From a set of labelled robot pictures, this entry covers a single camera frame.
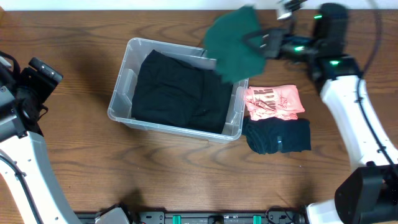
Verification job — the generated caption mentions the black trousers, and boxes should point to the black trousers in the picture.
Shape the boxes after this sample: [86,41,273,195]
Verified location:
[188,70,233,134]

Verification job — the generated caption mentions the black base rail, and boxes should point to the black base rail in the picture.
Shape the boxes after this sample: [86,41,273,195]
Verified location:
[126,208,307,224]

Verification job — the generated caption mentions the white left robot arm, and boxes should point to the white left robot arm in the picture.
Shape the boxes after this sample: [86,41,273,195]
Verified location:
[1,52,132,223]

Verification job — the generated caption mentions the black garment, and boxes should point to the black garment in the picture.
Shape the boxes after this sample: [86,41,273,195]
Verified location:
[131,50,204,127]

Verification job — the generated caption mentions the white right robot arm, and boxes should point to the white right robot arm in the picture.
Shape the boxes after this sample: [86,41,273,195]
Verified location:
[260,3,397,223]

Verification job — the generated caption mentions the clear plastic storage bin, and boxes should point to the clear plastic storage bin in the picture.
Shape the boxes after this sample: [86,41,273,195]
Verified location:
[107,37,249,144]

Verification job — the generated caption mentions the green garment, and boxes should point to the green garment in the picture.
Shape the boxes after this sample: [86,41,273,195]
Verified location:
[203,6,266,83]

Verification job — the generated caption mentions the dark teal folded garment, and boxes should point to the dark teal folded garment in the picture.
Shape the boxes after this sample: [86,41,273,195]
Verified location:
[242,117,312,154]

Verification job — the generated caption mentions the pink printed folded shirt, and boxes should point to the pink printed folded shirt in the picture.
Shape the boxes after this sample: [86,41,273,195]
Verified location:
[244,85,305,121]

